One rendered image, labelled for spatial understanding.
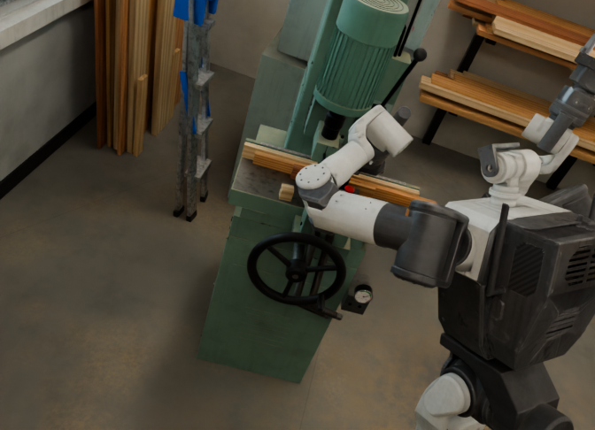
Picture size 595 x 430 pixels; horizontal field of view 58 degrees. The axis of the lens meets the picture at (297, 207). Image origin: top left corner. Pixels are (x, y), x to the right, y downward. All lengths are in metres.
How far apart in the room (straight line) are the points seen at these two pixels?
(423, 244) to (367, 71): 0.64
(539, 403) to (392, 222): 0.49
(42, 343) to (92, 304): 0.25
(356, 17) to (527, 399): 0.96
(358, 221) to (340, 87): 0.55
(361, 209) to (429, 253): 0.16
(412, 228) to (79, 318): 1.66
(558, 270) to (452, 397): 0.42
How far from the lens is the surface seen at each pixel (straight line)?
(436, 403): 1.35
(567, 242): 1.03
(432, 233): 1.01
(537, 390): 1.27
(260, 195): 1.64
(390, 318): 2.73
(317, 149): 1.65
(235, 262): 1.84
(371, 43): 1.46
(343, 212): 1.09
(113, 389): 2.21
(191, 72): 2.38
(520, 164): 1.18
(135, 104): 3.07
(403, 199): 1.81
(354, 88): 1.51
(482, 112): 3.69
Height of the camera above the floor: 1.92
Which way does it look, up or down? 38 degrees down
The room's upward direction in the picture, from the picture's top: 20 degrees clockwise
